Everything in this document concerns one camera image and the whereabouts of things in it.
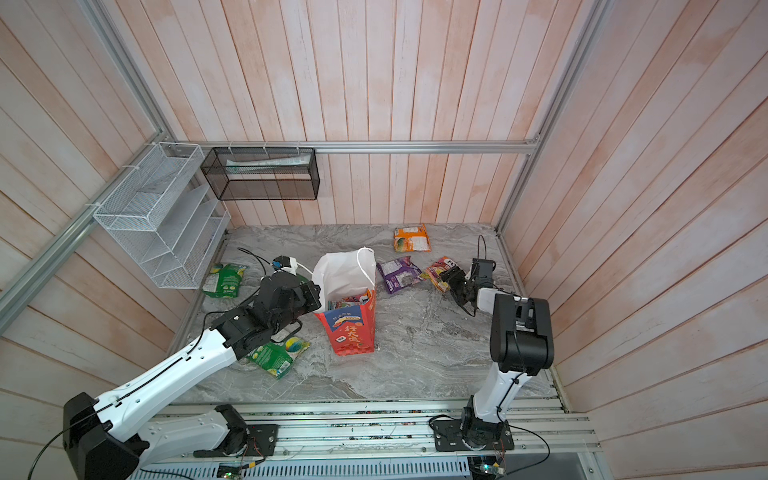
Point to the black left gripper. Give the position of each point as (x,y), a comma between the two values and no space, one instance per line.
(307,288)

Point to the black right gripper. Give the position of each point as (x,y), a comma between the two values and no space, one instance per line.
(454,275)

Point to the orange Fox's fruits candy bag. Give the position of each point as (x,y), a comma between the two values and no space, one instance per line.
(434,271)

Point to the purple candy bag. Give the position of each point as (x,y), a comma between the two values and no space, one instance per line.
(399,274)

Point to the red paper bag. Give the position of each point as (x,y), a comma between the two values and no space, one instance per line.
(350,330)

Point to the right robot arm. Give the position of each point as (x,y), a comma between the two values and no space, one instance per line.
(521,346)

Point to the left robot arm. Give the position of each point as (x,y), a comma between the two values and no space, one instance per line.
(114,434)

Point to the green candy bag near front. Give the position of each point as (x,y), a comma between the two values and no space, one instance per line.
(277,359)

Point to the green candy bag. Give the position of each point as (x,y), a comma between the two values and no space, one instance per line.
(277,359)
(224,280)

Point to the green candy bag far left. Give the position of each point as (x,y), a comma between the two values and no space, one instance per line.
(224,280)

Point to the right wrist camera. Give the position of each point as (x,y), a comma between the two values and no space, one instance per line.
(482,271)

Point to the orange candy bag by wall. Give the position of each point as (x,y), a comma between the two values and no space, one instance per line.
(412,239)

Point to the black wire mesh basket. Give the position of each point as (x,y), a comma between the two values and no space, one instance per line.
(262,173)

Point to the white wire mesh shelf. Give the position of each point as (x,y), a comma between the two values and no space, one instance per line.
(169,226)

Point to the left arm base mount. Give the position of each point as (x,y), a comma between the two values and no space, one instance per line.
(241,438)

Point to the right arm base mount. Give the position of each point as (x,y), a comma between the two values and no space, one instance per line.
(469,434)

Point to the aluminium frame rail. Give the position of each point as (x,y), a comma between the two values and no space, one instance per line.
(39,271)

